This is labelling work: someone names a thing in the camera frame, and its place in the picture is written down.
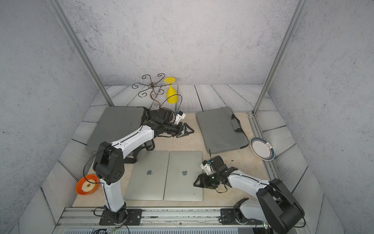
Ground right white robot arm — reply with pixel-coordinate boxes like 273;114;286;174
193;156;305;234

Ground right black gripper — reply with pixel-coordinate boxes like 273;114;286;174
192;172;220;189

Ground left aluminium frame post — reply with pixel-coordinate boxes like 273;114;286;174
47;0;114;106

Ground silver apple laptop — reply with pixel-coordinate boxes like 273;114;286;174
124;151;169;201

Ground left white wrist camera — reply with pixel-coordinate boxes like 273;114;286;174
174;111;186;124

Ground yellow plastic goblet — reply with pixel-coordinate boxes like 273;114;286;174
164;77;178;104

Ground white donut in bowl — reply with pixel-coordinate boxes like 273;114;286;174
81;179;96;193

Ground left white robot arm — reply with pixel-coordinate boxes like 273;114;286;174
93;108;194;217

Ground right aluminium frame post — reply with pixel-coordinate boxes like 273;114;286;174
252;0;308;116

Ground copper wire jewelry stand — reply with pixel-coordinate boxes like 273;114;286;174
130;73;174;121

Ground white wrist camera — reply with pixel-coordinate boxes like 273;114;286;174
200;161;212;175
174;111;186;124

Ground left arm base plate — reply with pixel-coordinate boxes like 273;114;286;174
99;208;143;226

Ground orange bowl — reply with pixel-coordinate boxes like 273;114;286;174
76;174;99;196

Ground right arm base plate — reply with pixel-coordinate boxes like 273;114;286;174
218;208;263;225

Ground grey zippered laptop bag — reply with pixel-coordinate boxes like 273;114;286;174
87;107;148;152

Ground front aluminium rail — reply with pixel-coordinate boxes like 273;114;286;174
52;206;310;234

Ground white plate green red rim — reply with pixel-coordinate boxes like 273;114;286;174
250;137;275;161

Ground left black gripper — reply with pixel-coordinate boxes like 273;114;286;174
162;122;194;138

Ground aluminium frame post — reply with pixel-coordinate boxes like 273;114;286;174
47;0;114;106
252;0;308;116

